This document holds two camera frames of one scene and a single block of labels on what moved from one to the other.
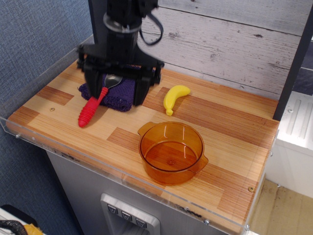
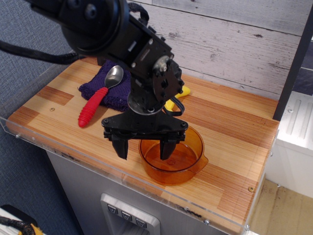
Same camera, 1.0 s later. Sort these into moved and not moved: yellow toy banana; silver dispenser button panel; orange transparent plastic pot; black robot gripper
Moved: black robot gripper
Not moved: orange transparent plastic pot; silver dispenser button panel; yellow toy banana
